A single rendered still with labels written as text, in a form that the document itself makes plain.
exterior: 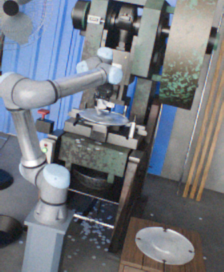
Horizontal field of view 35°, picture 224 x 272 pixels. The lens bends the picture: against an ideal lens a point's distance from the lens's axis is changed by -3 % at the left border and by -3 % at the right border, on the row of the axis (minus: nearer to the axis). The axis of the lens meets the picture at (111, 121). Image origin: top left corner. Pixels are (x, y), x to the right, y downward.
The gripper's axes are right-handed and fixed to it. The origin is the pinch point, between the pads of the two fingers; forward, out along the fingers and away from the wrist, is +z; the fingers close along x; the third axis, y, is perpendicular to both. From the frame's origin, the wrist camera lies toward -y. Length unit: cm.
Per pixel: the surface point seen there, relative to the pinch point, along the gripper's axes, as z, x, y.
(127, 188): 36.0, -17.2, 24.4
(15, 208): 88, -16, -48
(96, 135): 22.1, 4.0, 0.0
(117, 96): 4.4, 20.5, 6.8
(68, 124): 22.9, 8.1, -18.3
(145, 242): 34, -49, 40
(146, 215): 104, 19, 39
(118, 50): -18.1, 33.2, 1.9
